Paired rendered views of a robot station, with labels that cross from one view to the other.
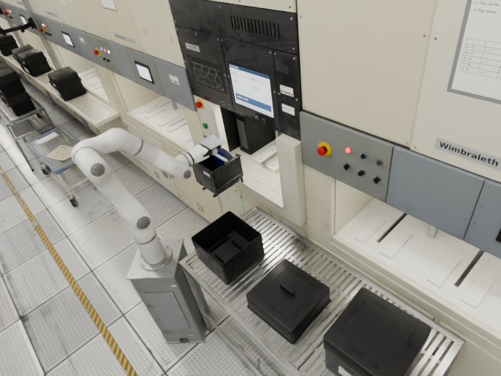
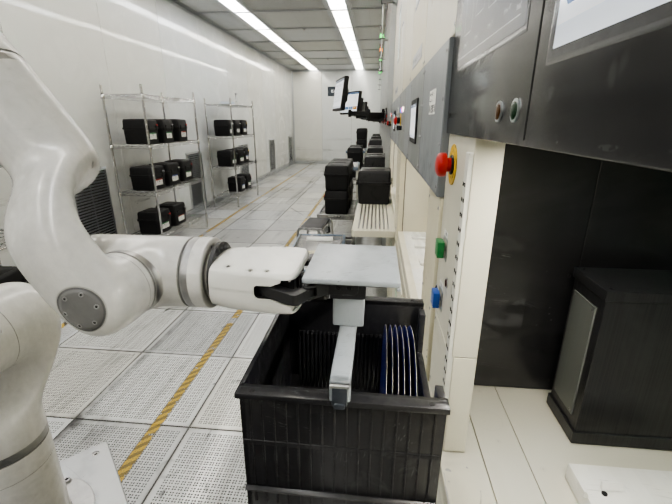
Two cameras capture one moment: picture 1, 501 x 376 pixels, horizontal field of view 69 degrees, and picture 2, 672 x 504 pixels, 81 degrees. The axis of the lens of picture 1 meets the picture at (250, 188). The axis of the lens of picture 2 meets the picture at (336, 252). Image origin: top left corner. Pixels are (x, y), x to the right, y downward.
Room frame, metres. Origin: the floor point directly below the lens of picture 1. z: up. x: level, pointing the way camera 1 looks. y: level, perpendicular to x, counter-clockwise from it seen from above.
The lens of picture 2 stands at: (1.40, -0.10, 1.42)
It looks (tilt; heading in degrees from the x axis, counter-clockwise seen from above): 19 degrees down; 41
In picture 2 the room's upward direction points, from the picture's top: straight up
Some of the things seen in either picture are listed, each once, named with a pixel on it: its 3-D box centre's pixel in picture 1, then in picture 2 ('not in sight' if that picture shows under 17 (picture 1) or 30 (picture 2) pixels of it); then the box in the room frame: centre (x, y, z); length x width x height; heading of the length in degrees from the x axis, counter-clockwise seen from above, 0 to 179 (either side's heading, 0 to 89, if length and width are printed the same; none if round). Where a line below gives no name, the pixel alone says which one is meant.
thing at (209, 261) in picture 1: (228, 246); not in sight; (1.32, 0.18, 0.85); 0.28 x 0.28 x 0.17; 35
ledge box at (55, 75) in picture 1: (66, 83); (374, 184); (3.97, 1.76, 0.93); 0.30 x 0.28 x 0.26; 33
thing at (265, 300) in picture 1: (288, 295); not in sight; (0.97, -0.08, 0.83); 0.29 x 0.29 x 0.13; 38
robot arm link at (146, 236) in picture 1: (135, 218); (0, 365); (1.45, 0.63, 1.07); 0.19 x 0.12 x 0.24; 34
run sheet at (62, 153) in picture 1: (62, 152); not in sight; (3.34, 1.85, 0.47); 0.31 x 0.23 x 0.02; 57
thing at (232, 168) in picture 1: (216, 164); (347, 377); (1.72, 0.17, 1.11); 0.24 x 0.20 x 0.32; 36
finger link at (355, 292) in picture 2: not in sight; (334, 288); (1.69, 0.16, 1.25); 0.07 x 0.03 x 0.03; 126
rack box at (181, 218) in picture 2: not in sight; (171, 213); (3.66, 4.67, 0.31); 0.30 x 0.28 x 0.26; 34
